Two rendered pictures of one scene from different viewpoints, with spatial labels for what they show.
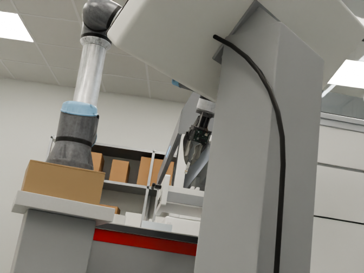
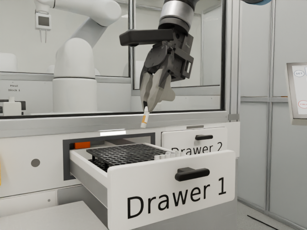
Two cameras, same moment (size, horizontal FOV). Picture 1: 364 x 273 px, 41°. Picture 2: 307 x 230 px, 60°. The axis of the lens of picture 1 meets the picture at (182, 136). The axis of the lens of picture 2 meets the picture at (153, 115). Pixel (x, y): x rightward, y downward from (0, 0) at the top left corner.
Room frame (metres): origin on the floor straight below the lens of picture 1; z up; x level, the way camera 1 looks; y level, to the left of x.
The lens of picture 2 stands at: (2.06, 0.47, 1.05)
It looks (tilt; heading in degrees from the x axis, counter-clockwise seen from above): 4 degrees down; 243
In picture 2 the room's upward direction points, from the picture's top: straight up
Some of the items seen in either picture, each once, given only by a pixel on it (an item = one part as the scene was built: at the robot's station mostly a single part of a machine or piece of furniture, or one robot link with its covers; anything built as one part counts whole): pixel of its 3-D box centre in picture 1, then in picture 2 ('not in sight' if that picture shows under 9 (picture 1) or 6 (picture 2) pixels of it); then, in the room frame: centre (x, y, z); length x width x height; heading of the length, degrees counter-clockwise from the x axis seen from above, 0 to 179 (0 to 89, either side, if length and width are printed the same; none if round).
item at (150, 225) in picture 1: (156, 228); not in sight; (2.04, 0.05, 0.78); 0.12 x 0.08 x 0.04; 92
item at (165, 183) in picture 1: (162, 196); (179, 185); (1.79, 0.04, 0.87); 0.29 x 0.02 x 0.11; 4
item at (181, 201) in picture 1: (217, 207); (131, 166); (1.80, -0.17, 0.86); 0.40 x 0.26 x 0.06; 94
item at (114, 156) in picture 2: not in sight; (133, 165); (1.80, -0.16, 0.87); 0.22 x 0.18 x 0.06; 94
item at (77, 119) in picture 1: (77, 122); not in sight; (1.53, 0.34, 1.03); 0.13 x 0.12 x 0.14; 6
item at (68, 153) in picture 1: (71, 156); not in sight; (1.53, 0.34, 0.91); 0.15 x 0.15 x 0.10
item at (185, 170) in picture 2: (156, 186); (188, 172); (1.79, 0.07, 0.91); 0.07 x 0.04 x 0.01; 4
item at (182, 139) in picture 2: not in sight; (196, 144); (1.50, -0.30, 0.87); 0.29 x 0.02 x 0.11; 4
